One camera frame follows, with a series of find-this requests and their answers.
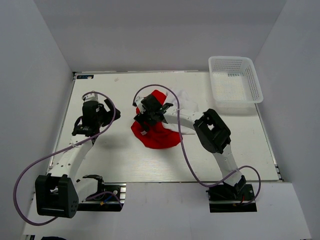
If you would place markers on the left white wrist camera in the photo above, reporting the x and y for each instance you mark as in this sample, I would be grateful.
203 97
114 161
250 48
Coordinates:
90 97

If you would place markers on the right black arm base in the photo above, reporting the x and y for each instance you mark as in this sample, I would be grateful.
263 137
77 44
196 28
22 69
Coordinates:
222 200

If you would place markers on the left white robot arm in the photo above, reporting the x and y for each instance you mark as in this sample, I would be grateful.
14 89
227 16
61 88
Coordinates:
59 192

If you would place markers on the white plastic basket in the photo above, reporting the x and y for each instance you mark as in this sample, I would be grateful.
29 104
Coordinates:
234 80

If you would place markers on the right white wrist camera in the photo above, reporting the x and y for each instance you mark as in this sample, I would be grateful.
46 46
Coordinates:
139 105

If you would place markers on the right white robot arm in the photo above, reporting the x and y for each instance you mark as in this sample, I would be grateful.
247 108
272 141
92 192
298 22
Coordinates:
211 130

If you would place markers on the white t shirt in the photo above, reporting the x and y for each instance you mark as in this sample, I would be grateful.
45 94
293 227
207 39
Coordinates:
186 102

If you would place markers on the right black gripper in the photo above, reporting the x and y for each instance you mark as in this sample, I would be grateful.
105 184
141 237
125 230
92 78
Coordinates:
141 118

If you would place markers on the red t shirt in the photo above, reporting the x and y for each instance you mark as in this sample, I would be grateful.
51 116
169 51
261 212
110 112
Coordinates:
157 137

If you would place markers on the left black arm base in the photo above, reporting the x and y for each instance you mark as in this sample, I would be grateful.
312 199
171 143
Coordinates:
110 195

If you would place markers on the blue table label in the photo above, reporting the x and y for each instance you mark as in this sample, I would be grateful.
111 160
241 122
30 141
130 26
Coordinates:
85 77

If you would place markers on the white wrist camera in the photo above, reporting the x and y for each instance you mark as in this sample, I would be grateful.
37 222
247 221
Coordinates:
90 97
139 105

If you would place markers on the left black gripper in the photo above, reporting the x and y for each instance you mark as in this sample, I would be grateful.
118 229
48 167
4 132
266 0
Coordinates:
109 114

